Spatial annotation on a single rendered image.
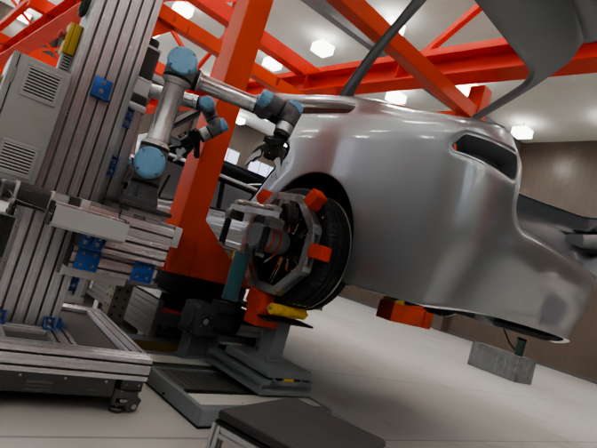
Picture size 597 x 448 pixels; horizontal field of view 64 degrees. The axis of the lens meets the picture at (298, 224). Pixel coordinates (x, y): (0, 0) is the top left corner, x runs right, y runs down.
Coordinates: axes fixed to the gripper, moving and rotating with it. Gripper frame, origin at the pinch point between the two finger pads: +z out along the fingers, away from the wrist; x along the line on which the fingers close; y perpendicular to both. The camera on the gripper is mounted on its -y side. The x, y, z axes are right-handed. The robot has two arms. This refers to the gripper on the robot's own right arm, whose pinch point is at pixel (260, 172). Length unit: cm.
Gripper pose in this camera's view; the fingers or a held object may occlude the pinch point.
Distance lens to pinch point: 200.9
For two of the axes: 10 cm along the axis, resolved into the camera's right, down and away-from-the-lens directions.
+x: -9.0, -3.9, 1.7
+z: -4.2, 8.8, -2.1
